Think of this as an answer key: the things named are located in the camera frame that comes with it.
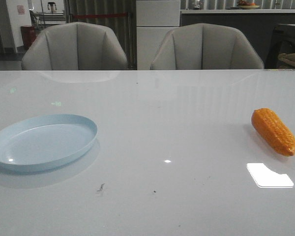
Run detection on light blue round plate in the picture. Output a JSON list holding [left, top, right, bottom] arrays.
[[0, 114, 97, 172]]

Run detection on orange plastic corn cob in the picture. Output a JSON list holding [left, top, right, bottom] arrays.
[[251, 108, 295, 156]]

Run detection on right grey upholstered chair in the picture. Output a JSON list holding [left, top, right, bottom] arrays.
[[150, 23, 264, 70]]

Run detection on grey upholstered chair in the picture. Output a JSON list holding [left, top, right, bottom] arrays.
[[21, 22, 128, 70], [150, 23, 264, 70]]

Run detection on white cabinet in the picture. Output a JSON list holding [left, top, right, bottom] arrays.
[[136, 0, 180, 70]]

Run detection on left grey upholstered chair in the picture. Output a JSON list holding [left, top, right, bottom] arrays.
[[21, 22, 128, 70]]

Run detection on red barrier belt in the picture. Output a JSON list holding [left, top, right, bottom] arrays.
[[72, 12, 128, 19]]

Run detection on dark grey counter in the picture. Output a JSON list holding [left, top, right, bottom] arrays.
[[180, 9, 295, 64]]

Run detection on red bin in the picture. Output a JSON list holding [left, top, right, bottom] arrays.
[[20, 26, 36, 50]]

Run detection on fruit bowl on counter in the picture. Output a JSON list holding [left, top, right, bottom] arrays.
[[237, 0, 260, 10]]

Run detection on dark side chair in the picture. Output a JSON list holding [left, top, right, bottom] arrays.
[[265, 24, 295, 69]]

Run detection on pink wall notice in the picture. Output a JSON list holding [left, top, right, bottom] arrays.
[[17, 5, 25, 15]]

